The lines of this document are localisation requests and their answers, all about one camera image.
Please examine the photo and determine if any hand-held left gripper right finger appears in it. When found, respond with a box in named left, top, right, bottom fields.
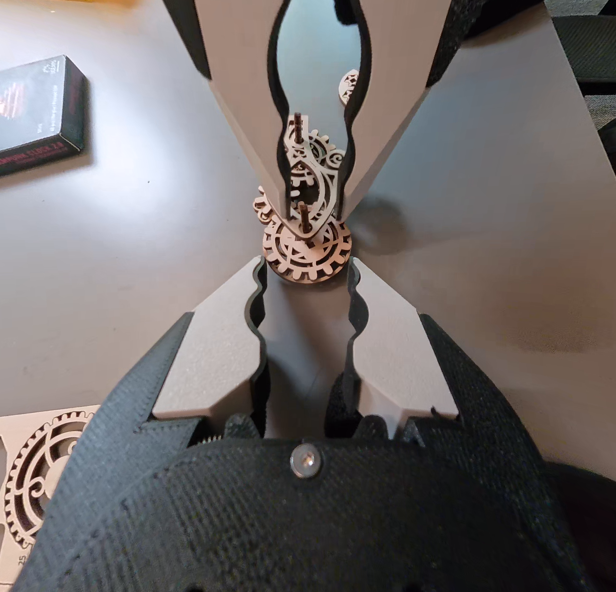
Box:
left=346, top=256, right=460, bottom=434

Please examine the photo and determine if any grey desk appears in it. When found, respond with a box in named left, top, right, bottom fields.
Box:
left=0, top=0, right=616, bottom=479

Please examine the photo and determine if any wooden puzzle sheet with gears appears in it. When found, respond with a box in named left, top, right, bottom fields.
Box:
left=0, top=404, right=102, bottom=592

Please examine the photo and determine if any wooden gear assembly with pegs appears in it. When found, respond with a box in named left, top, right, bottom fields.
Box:
left=252, top=112, right=353, bottom=282

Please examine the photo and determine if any black puzzle box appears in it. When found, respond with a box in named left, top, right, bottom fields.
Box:
left=0, top=55, right=90, bottom=178

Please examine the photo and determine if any black fabric bag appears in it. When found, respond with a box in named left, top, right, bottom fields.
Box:
left=552, top=16, right=616, bottom=92

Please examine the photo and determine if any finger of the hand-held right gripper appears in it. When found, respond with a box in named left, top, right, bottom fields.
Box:
left=332, top=0, right=459, bottom=221
left=189, top=0, right=296, bottom=219

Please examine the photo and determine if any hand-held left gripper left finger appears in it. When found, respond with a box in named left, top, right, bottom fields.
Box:
left=151, top=256, right=269, bottom=426

